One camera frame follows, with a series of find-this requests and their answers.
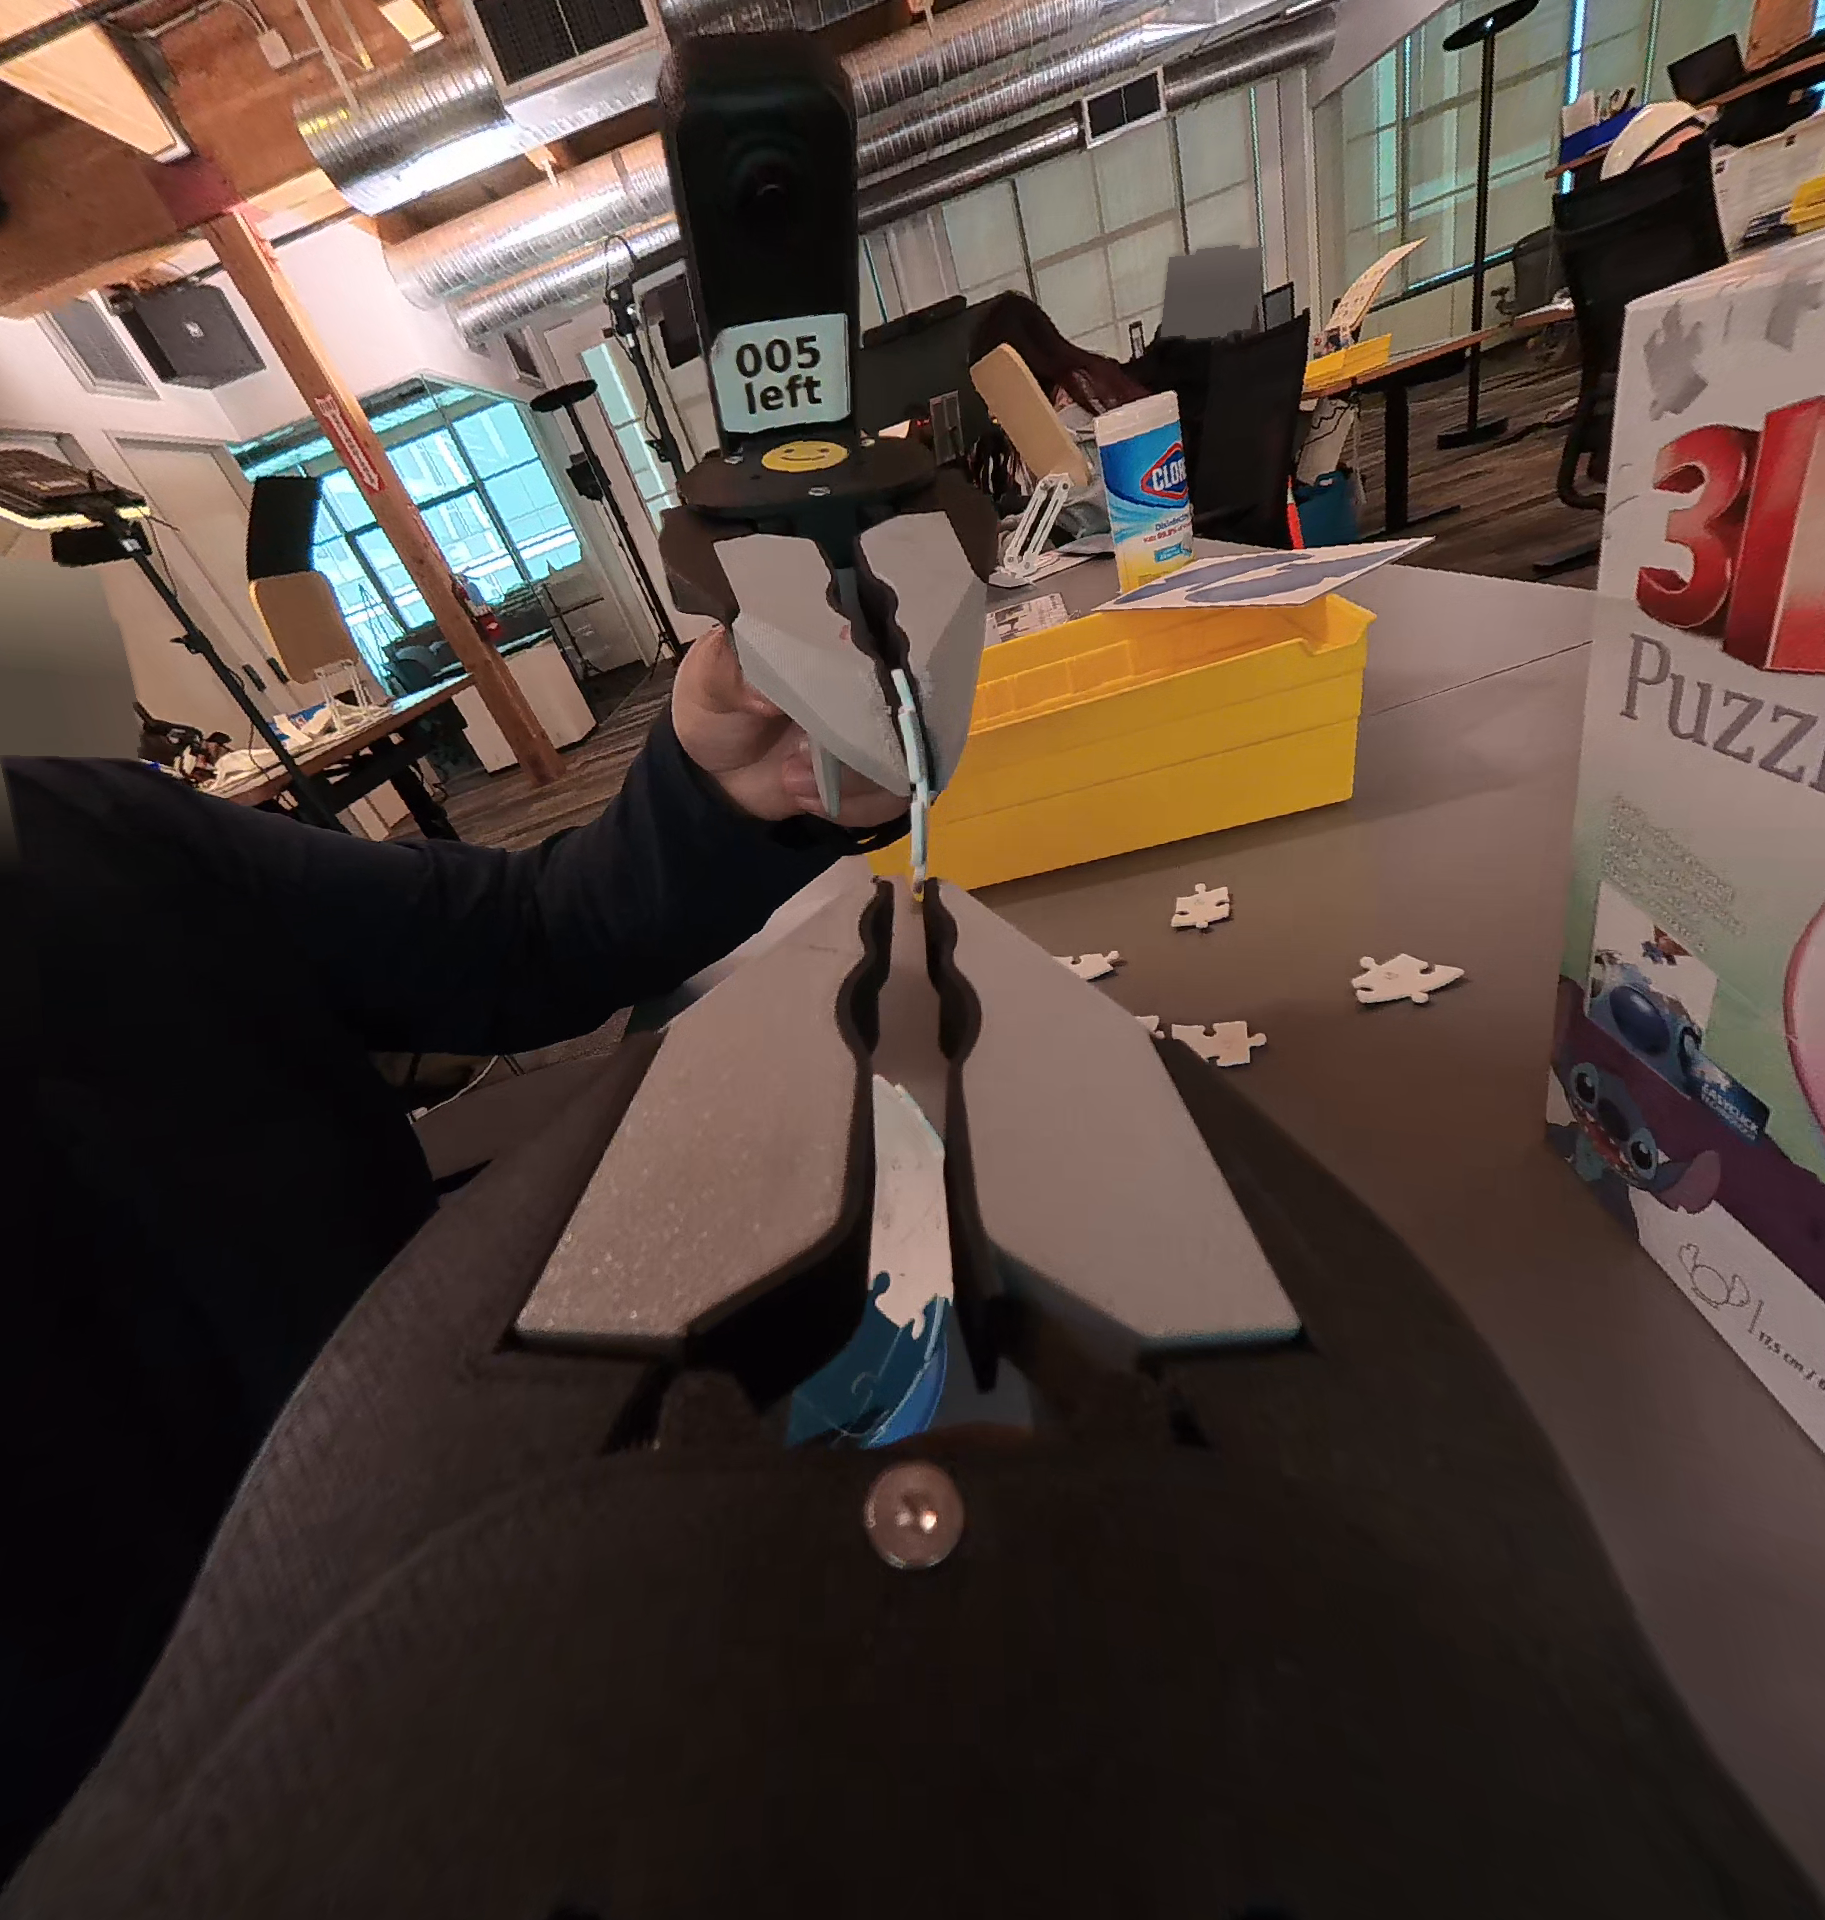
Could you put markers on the black speaker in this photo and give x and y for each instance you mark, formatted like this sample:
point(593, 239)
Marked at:
point(191, 332)

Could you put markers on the puzzle ball box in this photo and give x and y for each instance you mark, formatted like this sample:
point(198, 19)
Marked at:
point(1722, 901)

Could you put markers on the blue and white puzzle card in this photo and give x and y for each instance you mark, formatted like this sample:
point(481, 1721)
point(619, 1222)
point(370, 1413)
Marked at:
point(1258, 576)

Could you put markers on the beige paddle on white stand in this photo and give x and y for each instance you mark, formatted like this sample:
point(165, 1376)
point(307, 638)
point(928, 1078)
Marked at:
point(1024, 411)
point(305, 622)

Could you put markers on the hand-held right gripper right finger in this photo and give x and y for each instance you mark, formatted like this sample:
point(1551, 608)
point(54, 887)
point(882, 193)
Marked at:
point(1123, 1186)

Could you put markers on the printed paper leaflet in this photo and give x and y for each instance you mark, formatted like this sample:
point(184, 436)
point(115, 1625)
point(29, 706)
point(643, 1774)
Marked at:
point(1024, 611)

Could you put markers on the white helmet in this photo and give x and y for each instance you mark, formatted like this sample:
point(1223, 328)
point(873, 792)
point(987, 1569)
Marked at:
point(1654, 142)

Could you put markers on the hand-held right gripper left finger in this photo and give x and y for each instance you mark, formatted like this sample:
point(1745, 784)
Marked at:
point(702, 1186)

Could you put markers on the partly built puzzle ball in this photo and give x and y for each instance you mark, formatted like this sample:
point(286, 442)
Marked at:
point(905, 1201)

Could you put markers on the person's dark clothed torso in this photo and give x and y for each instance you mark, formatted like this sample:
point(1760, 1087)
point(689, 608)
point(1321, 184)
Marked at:
point(131, 1276)

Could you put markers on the light panel on tripod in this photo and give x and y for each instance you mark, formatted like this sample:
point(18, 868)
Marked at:
point(101, 531)

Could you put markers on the black monitor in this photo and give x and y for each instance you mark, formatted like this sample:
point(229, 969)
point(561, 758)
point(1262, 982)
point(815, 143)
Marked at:
point(912, 360)

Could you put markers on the yellow plastic tray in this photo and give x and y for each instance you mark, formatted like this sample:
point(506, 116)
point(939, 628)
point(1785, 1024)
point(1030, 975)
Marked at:
point(1153, 772)
point(1138, 841)
point(1212, 667)

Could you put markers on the silver air duct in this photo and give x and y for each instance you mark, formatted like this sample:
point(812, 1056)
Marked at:
point(404, 127)
point(552, 225)

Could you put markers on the wooden desk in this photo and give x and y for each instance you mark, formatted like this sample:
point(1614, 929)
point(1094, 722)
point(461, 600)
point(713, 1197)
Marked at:
point(341, 735)

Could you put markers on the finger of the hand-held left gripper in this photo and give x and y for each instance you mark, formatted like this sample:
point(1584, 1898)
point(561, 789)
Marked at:
point(935, 615)
point(793, 630)

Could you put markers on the black round-top pole stand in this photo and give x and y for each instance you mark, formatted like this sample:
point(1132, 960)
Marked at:
point(613, 510)

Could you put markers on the black floor lamp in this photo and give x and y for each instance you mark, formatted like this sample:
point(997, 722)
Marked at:
point(1484, 151)

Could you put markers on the wooden post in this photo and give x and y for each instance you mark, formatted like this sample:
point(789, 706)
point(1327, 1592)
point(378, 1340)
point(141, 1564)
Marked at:
point(370, 496)

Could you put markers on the person's left hand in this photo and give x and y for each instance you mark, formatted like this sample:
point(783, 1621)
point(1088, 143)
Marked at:
point(733, 735)

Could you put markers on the white puzzle pieces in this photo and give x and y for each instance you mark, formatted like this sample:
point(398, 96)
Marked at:
point(1400, 978)

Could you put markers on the wipes canister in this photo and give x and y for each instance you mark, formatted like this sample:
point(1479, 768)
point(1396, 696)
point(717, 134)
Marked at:
point(1145, 496)

